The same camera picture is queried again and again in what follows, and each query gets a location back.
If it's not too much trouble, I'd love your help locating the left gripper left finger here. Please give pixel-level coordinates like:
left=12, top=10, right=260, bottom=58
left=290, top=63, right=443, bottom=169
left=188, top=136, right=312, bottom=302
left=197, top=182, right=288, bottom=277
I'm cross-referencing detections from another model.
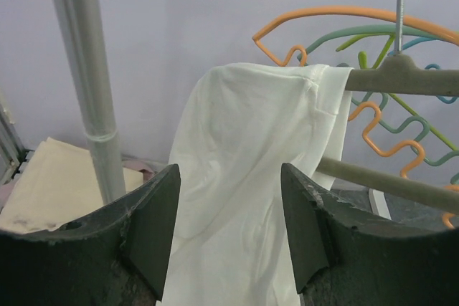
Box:
left=1, top=164, right=180, bottom=305

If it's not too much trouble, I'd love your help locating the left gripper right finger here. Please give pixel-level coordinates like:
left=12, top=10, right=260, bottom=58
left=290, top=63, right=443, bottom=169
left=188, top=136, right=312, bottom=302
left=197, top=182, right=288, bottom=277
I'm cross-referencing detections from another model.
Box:
left=280, top=163, right=458, bottom=305

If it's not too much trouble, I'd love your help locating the white t shirt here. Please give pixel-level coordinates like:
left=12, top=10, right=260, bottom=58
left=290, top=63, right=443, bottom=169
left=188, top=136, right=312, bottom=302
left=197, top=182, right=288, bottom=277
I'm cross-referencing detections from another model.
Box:
left=162, top=63, right=351, bottom=305

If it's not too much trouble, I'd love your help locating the mint green hanger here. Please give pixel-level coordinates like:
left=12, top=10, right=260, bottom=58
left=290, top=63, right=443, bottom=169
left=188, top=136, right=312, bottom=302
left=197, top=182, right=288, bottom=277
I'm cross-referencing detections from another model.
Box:
left=297, top=23, right=459, bottom=187

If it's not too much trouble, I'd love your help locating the grey hanger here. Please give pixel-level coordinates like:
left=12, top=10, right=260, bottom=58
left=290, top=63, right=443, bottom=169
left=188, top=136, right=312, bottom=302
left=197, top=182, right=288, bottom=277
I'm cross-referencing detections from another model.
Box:
left=317, top=0, right=458, bottom=214

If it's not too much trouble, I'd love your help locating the yellow green hanger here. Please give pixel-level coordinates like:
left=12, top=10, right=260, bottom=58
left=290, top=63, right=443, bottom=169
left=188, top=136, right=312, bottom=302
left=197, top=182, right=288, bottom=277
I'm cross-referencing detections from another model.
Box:
left=336, top=32, right=458, bottom=151

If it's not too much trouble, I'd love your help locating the teal blue hanger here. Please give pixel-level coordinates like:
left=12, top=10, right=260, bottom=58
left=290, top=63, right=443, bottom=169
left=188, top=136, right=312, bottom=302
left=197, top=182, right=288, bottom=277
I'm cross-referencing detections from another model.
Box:
left=397, top=37, right=459, bottom=105

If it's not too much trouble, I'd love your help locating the orange hanger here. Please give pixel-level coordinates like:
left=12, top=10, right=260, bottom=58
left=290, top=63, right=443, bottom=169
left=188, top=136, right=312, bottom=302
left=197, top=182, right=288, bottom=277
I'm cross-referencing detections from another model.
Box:
left=252, top=6, right=458, bottom=228

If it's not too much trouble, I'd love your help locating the folded beige cloth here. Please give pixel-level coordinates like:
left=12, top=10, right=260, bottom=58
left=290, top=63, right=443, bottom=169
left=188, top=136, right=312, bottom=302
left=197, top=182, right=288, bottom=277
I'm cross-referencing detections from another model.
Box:
left=1, top=138, right=144, bottom=234

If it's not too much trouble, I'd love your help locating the silver clothes rack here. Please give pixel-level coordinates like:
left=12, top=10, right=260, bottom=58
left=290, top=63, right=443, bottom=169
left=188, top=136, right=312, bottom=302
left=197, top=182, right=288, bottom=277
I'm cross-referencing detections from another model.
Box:
left=53, top=0, right=126, bottom=204

